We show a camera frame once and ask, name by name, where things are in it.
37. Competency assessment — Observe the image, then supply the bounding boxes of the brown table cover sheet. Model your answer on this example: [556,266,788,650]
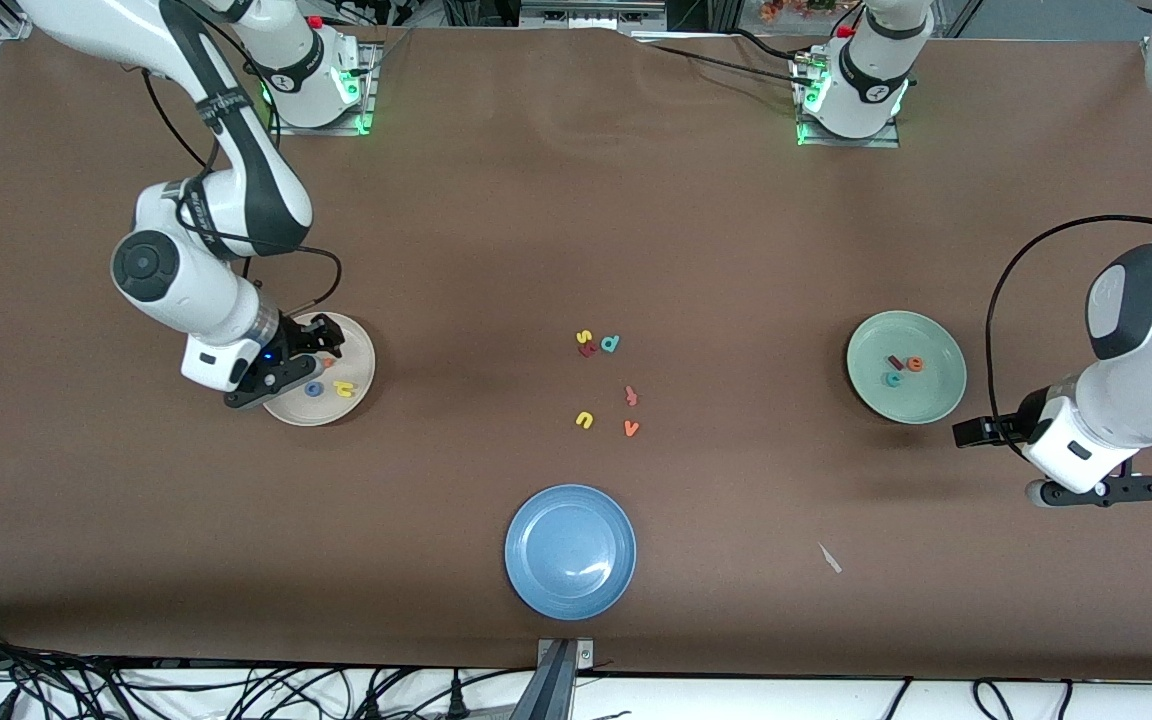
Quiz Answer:
[0,18,1152,681]

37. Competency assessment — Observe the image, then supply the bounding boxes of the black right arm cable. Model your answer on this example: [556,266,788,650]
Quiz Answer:
[141,65,343,319]

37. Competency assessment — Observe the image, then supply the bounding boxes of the grey metal box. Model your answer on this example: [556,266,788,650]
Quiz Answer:
[519,0,667,33]

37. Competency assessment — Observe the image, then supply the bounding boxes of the blue plate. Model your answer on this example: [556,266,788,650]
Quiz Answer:
[503,484,638,622]

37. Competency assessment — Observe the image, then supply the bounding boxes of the grey metal camera bracket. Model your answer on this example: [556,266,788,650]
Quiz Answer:
[524,637,597,720]

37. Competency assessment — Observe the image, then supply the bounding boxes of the thin black table cable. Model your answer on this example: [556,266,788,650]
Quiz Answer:
[636,28,809,87]

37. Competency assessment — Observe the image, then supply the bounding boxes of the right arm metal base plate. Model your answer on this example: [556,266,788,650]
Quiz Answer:
[269,40,379,136]

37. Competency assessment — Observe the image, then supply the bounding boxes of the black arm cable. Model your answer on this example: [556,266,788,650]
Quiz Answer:
[141,65,343,319]
[986,215,1152,456]

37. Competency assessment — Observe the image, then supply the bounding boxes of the tangled black floor cables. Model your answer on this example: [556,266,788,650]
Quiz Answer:
[0,620,527,720]

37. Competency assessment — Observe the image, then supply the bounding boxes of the beige brown plate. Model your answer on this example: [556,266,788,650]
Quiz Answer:
[261,311,377,428]

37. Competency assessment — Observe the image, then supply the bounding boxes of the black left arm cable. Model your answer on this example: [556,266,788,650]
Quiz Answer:
[986,215,1152,456]

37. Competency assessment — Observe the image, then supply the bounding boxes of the orange leafy object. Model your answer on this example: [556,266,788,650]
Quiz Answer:
[761,0,837,23]

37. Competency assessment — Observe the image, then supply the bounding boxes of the looped black floor cable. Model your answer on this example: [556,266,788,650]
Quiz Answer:
[973,678,1073,720]

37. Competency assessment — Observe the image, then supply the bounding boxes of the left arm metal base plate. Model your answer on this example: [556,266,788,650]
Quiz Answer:
[796,55,902,149]

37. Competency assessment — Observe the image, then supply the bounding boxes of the green plate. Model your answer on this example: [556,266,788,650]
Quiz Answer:
[846,310,968,425]

